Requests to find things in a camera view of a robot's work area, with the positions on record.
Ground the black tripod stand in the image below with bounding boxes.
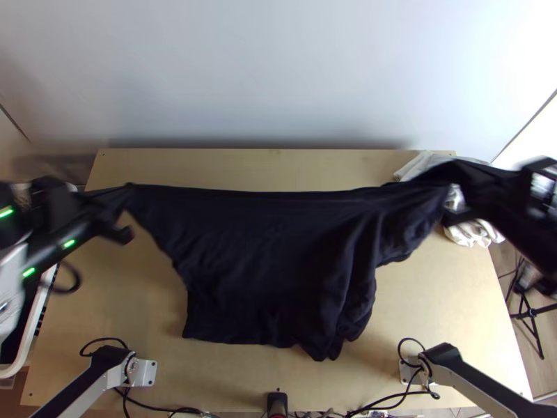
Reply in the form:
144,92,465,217
504,256,557,361

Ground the heap of white clothes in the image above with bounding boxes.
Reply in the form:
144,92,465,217
393,150,507,250

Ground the black t-shirt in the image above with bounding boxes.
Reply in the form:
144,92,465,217
82,157,530,363

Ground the black cable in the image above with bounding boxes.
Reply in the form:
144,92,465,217
113,385,206,418
41,260,83,294
79,337,132,359
345,337,441,418

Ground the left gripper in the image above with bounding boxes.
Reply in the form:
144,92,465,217
74,193,134,246

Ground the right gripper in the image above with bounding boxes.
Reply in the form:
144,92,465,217
443,173,525,229

